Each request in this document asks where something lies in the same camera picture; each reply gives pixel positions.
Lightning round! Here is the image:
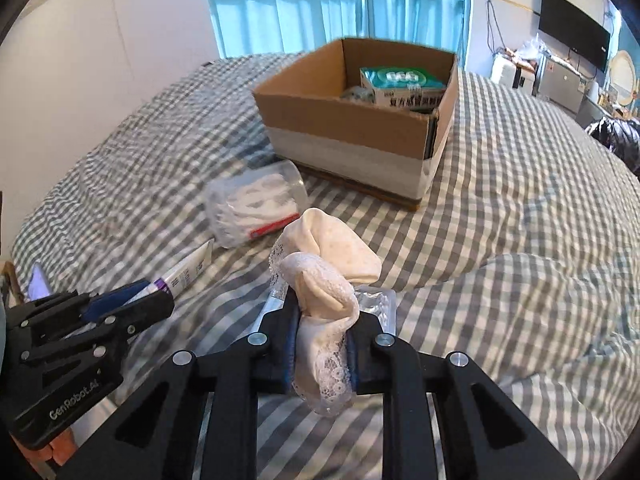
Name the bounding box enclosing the white ointment tube purple cap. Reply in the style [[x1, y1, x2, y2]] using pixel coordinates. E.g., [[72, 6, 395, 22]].
[[122, 239, 216, 307]]

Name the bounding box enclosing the wooden chair frame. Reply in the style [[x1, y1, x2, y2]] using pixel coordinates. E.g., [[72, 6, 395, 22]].
[[0, 259, 22, 307]]

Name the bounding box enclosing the black garbage bag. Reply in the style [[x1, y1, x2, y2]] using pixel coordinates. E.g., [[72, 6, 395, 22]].
[[585, 115, 640, 179]]

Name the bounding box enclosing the plastic bag of white gloves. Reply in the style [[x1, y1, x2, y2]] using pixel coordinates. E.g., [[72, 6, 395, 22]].
[[204, 161, 309, 250]]

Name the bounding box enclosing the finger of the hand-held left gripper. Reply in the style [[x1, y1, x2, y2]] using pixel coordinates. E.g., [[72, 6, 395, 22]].
[[19, 290, 176, 365], [6, 280, 153, 348]]

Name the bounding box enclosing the black wall television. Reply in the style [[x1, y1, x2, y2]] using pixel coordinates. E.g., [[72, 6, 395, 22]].
[[537, 0, 612, 72]]

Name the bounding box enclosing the green white medicine box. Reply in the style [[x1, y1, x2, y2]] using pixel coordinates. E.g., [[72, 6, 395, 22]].
[[359, 65, 449, 109]]

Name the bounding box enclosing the silver chest freezer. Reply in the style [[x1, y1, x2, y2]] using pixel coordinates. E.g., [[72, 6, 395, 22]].
[[532, 55, 597, 117]]

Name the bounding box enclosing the round mirror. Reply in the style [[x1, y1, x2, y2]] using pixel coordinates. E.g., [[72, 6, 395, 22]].
[[607, 50, 637, 96]]

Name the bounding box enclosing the blue curtain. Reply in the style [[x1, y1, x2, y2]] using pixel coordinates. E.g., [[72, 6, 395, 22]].
[[362, 0, 474, 70], [200, 0, 367, 60]]

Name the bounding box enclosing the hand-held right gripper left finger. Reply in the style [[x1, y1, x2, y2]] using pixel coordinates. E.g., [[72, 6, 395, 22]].
[[55, 304, 304, 480]]

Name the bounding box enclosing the white appliance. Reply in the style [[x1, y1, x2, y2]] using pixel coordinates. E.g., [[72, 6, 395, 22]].
[[490, 55, 537, 94]]

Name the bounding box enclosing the grey white plaid bed sheet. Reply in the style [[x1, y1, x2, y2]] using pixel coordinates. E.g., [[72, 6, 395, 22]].
[[10, 52, 640, 480]]

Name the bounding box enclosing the cream lace underwear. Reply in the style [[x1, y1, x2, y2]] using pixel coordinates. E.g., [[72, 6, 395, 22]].
[[269, 207, 383, 417]]

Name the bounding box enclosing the brown cardboard box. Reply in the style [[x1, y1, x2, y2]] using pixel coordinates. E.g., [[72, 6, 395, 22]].
[[251, 36, 460, 212]]

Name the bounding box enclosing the purple phone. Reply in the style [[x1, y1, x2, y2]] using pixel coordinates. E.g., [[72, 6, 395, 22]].
[[26, 261, 54, 304]]

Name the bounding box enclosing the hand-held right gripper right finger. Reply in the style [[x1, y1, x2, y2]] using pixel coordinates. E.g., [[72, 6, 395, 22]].
[[347, 311, 588, 480]]

